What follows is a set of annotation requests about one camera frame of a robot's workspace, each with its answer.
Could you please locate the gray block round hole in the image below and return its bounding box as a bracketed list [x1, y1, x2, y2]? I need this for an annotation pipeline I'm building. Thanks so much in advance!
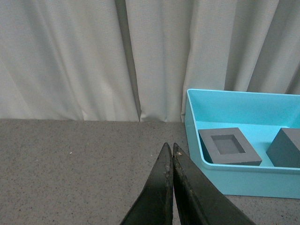
[266, 128, 300, 168]

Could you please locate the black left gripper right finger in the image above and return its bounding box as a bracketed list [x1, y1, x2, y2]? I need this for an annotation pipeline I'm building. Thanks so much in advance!
[173, 143, 254, 225]

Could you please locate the gray block square hole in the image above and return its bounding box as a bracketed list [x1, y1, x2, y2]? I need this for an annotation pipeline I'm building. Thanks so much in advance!
[198, 127, 262, 166]

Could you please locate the light blue plastic box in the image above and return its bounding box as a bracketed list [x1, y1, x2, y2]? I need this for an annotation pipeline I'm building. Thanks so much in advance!
[185, 89, 300, 199]

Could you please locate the white curtain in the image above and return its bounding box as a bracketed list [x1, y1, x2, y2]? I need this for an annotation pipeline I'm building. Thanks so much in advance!
[0, 0, 300, 122]

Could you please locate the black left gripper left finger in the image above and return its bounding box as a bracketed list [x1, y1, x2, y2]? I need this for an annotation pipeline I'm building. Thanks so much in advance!
[121, 143, 173, 225]

